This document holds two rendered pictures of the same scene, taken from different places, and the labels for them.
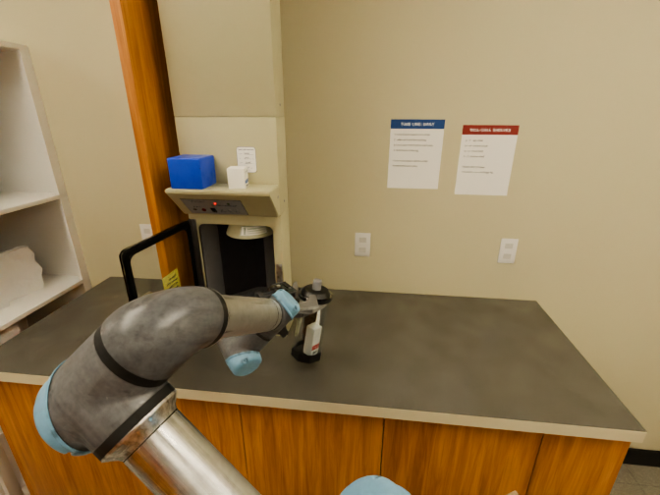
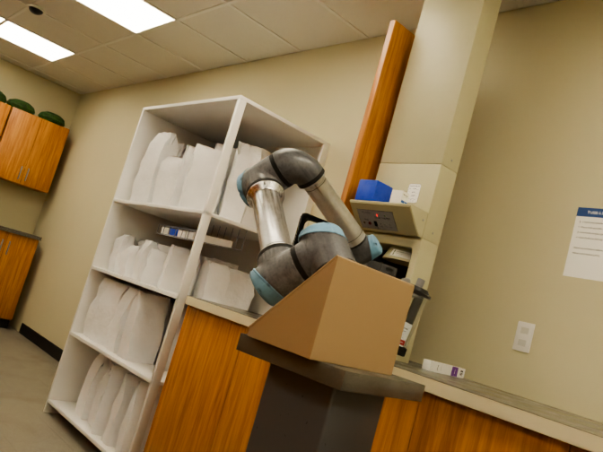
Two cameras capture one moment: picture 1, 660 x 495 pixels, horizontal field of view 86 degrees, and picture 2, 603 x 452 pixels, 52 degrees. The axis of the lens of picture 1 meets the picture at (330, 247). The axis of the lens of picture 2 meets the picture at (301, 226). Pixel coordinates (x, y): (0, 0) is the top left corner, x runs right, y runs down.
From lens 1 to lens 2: 1.55 m
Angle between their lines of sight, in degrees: 51
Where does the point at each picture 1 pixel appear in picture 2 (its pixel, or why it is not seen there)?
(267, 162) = (425, 195)
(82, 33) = not seen: hidden behind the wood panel
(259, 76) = (440, 137)
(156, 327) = (292, 152)
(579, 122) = not seen: outside the picture
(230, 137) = (407, 178)
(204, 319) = (310, 163)
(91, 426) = (252, 177)
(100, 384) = (264, 163)
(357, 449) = (388, 437)
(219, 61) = (418, 129)
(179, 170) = (363, 186)
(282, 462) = not seen: hidden behind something
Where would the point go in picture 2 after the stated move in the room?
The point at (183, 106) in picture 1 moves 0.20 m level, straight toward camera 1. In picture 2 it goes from (388, 156) to (378, 140)
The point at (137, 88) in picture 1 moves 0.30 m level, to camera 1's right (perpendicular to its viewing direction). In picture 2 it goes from (362, 139) to (423, 142)
